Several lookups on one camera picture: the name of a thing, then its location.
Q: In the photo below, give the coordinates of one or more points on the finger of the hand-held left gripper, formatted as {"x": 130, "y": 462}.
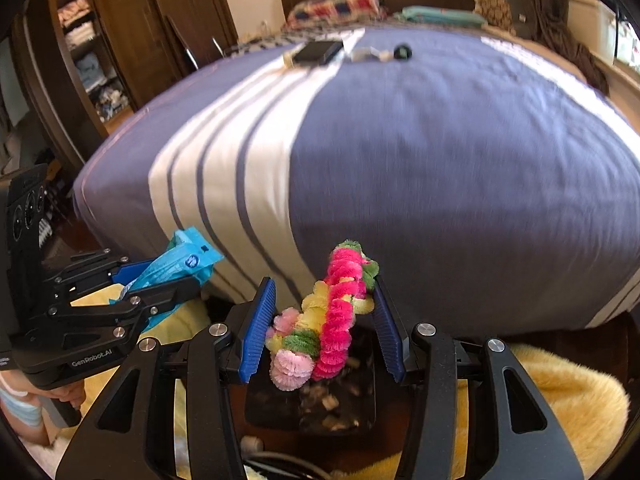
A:
{"x": 100, "y": 267}
{"x": 150, "y": 300}

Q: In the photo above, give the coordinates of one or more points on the mixed folded clothes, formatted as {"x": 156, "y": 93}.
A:
{"x": 114, "y": 102}

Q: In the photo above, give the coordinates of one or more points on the colourful pipe cleaner garland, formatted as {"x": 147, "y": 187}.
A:
{"x": 340, "y": 310}

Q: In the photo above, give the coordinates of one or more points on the plaid pillow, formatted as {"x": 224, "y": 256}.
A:
{"x": 335, "y": 10}

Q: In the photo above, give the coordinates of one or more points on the black square box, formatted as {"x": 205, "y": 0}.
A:
{"x": 318, "y": 52}

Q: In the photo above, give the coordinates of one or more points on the white power adapter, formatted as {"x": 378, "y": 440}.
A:
{"x": 251, "y": 443}

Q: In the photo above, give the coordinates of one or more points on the pink folded clothes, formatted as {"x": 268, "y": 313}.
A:
{"x": 75, "y": 12}

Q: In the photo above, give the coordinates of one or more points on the person's left hand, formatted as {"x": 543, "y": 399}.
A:
{"x": 65, "y": 394}

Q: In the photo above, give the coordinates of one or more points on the teal pillow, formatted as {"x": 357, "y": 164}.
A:
{"x": 440, "y": 16}

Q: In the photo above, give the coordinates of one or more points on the white storage box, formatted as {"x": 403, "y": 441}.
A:
{"x": 590, "y": 25}

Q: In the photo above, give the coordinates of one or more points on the brown curtain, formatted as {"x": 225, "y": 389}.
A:
{"x": 565, "y": 25}

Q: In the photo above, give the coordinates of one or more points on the grey patterned bedsheet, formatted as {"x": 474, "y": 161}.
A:
{"x": 260, "y": 42}

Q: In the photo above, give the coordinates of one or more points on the light blue face mask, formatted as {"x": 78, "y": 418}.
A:
{"x": 17, "y": 402}

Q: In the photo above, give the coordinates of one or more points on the black thread spool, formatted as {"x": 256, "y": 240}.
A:
{"x": 402, "y": 52}

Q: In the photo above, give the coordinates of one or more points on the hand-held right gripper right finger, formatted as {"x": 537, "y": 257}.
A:
{"x": 389, "y": 332}

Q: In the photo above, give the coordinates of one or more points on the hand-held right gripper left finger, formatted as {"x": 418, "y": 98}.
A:
{"x": 257, "y": 332}

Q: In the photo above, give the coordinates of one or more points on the white folded clothes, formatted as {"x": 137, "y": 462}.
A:
{"x": 82, "y": 37}

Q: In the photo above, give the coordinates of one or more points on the yellow fluffy rug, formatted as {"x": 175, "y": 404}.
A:
{"x": 550, "y": 390}

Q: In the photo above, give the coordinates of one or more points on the light blue folded clothes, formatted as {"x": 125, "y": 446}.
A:
{"x": 94, "y": 71}

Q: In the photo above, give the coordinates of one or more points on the blue white striped blanket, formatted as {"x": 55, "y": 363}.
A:
{"x": 450, "y": 185}

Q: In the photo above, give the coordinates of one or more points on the blue plastic packet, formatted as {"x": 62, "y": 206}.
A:
{"x": 190, "y": 260}

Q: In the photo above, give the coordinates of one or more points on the window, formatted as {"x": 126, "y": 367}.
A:
{"x": 629, "y": 35}

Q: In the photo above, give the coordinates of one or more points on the wooden wardrobe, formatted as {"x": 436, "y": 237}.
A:
{"x": 150, "y": 15}

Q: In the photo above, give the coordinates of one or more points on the brown patterned cushion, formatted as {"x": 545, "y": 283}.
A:
{"x": 497, "y": 7}

